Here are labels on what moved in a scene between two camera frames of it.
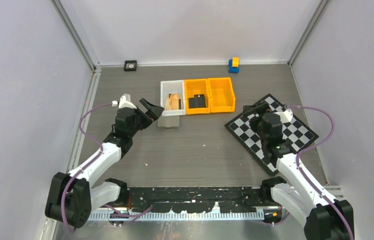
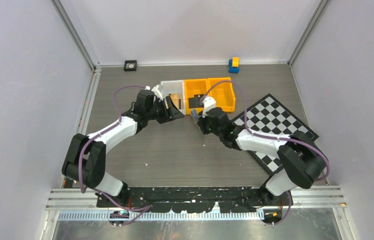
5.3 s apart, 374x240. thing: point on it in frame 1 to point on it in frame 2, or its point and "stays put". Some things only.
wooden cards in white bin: (173, 102) stays put
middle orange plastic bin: (197, 87) stays put
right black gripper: (261, 109) to (202, 123)
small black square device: (130, 65) stays put
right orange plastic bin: (222, 96) stays put
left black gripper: (149, 116) to (175, 113)
